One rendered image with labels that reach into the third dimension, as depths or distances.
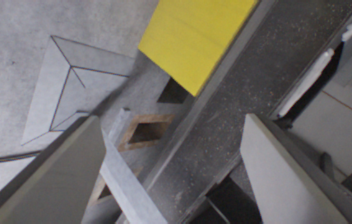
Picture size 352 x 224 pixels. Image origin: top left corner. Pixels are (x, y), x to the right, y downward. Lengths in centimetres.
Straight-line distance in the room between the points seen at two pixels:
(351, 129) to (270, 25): 337
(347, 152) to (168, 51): 357
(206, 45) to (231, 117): 28
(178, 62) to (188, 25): 15
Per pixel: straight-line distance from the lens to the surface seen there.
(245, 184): 78
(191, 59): 79
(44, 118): 102
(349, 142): 405
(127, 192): 91
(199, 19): 82
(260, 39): 79
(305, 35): 76
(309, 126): 402
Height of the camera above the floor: 76
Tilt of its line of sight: 29 degrees down
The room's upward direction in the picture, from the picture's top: 134 degrees clockwise
